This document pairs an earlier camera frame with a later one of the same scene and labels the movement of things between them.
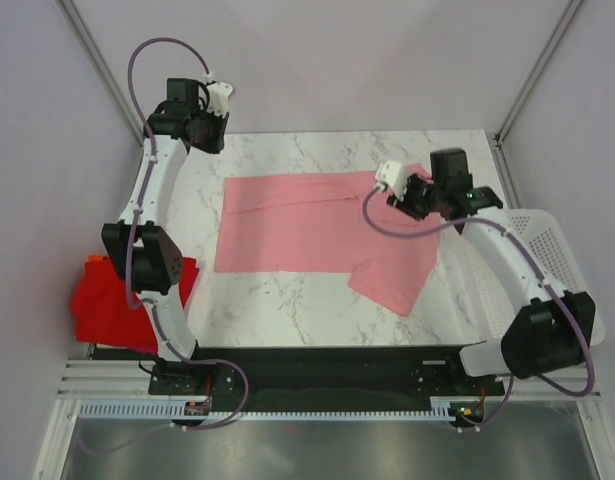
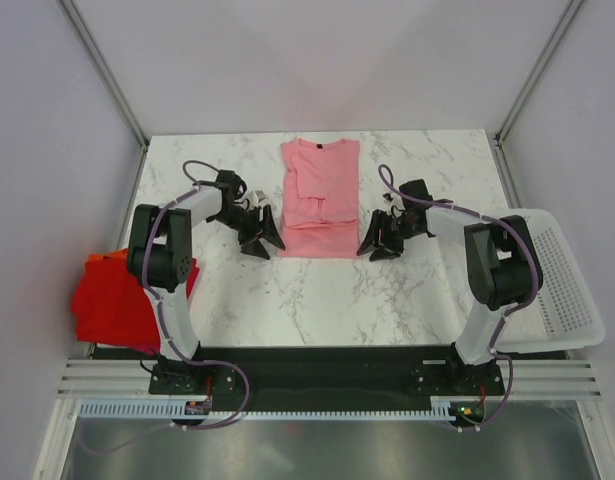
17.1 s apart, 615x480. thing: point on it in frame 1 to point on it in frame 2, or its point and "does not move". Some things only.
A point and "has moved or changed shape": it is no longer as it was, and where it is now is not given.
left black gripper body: [211, 131] to [246, 223]
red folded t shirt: [101, 312] does not move
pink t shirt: [316, 223] has moved or changed shape
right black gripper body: [420, 200] to [395, 231]
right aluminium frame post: [571, 9] does not move
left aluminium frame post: [103, 67] does not move
